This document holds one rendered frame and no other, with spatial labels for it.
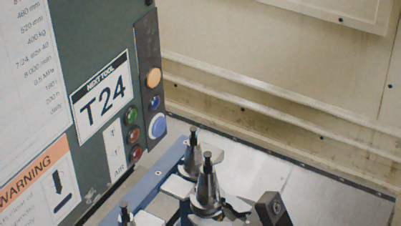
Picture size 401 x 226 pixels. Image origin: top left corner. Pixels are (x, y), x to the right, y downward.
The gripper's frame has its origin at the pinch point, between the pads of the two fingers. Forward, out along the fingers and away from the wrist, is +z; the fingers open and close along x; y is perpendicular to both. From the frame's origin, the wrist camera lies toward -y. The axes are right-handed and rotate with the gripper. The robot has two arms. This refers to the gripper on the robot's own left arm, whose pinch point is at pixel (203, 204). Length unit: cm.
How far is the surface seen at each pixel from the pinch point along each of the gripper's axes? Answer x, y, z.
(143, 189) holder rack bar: 0.5, 4.4, 13.7
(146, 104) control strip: -15.2, -34.4, -0.7
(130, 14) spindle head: -16, -48, 0
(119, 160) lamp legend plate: -21.4, -29.8, -0.7
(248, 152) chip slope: 56, 42, 17
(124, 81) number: -18.8, -40.3, -0.5
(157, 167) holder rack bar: 6.8, 4.3, 14.9
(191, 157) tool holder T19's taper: 9.4, 0.3, 8.3
